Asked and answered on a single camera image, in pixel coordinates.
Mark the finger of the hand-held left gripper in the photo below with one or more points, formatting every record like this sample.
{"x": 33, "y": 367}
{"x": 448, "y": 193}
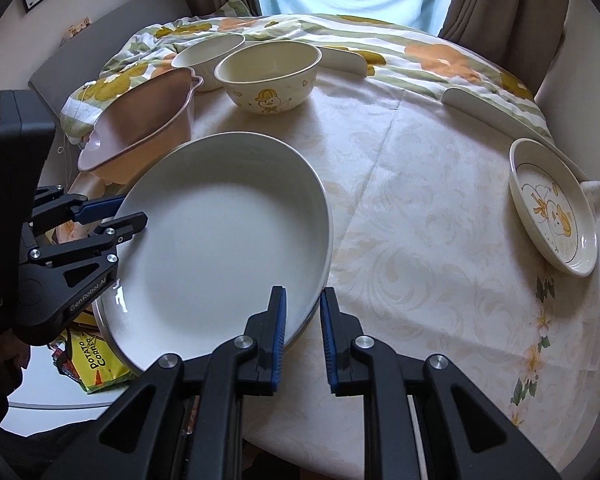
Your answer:
{"x": 107, "y": 242}
{"x": 102, "y": 208}

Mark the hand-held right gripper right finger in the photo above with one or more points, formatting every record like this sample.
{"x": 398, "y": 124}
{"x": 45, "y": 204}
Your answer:
{"x": 327, "y": 332}

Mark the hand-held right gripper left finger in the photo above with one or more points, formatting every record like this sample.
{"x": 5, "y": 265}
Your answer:
{"x": 280, "y": 332}

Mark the large white plate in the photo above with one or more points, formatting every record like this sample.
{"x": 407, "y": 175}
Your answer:
{"x": 205, "y": 240}

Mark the pale pink plate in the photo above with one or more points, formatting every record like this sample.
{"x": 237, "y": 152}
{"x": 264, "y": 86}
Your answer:
{"x": 140, "y": 115}

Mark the plain white bowl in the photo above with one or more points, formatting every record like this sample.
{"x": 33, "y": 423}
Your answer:
{"x": 200, "y": 52}

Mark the cream bowl with duck print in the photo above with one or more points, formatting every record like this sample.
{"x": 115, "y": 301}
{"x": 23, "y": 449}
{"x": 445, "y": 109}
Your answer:
{"x": 280, "y": 90}

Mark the yellow snack bag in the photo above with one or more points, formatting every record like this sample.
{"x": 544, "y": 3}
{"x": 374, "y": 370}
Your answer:
{"x": 97, "y": 360}

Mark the cream patterned tablecloth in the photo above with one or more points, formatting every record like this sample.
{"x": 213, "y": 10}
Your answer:
{"x": 430, "y": 210}

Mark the grey cushion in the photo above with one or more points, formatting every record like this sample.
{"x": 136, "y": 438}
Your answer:
{"x": 125, "y": 25}

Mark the person's black clothing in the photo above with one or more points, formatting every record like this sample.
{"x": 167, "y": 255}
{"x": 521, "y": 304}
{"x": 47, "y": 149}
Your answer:
{"x": 5, "y": 435}

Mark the small plate with duck print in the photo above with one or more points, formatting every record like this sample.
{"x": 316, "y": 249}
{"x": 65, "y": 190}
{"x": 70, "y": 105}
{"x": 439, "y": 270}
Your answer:
{"x": 545, "y": 210}

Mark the floral quilt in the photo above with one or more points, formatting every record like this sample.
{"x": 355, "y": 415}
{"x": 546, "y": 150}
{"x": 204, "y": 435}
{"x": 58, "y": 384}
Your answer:
{"x": 380, "y": 40}

